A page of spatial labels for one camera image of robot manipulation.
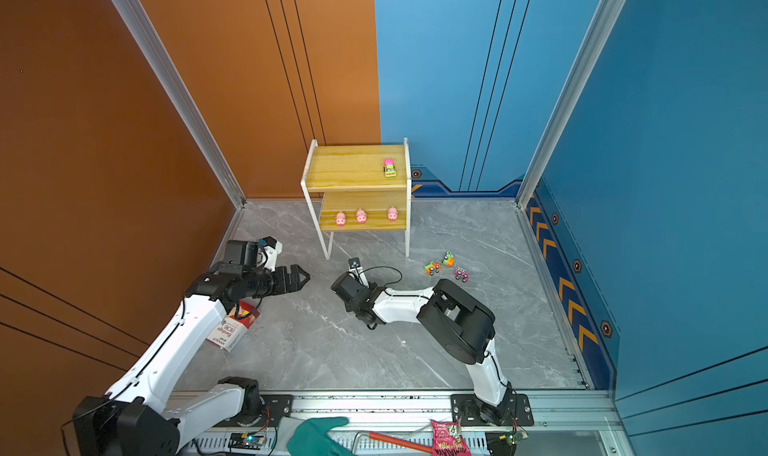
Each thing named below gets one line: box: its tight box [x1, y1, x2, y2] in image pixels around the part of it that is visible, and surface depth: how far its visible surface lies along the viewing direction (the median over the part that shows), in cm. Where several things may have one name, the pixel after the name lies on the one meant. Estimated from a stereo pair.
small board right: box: [508, 431, 529, 445], surface depth 71 cm
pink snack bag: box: [430, 416, 472, 456], surface depth 70 cm
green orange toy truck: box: [424, 262, 442, 276], surface depth 101 cm
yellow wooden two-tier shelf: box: [300, 138, 412, 260], surface depth 88 cm
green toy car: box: [441, 251, 455, 267], surface depth 102 cm
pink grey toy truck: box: [454, 267, 471, 283], surface depth 98 cm
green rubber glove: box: [286, 416, 355, 456], surface depth 70 cm
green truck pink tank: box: [383, 158, 397, 178], surface depth 82 cm
